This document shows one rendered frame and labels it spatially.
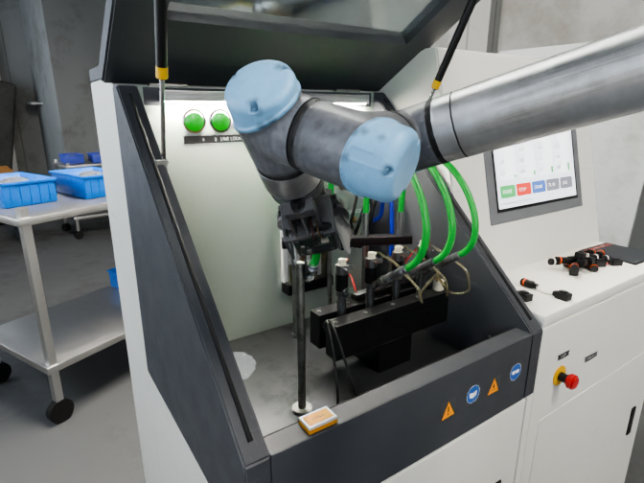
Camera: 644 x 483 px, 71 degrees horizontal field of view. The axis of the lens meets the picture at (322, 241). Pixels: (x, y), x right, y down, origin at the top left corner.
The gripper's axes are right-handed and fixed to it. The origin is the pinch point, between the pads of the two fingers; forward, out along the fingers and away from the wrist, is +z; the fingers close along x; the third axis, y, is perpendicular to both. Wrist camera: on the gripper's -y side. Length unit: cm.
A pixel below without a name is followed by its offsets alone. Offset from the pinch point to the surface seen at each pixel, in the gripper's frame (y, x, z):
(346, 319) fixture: 4.4, -0.3, 26.0
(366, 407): 24.9, 1.8, 11.4
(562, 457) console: 34, 46, 77
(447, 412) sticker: 25.4, 15.3, 27.0
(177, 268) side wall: 2.2, -23.0, -4.5
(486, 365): 18.0, 24.9, 28.3
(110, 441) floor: 0, -121, 131
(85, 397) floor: -27, -148, 148
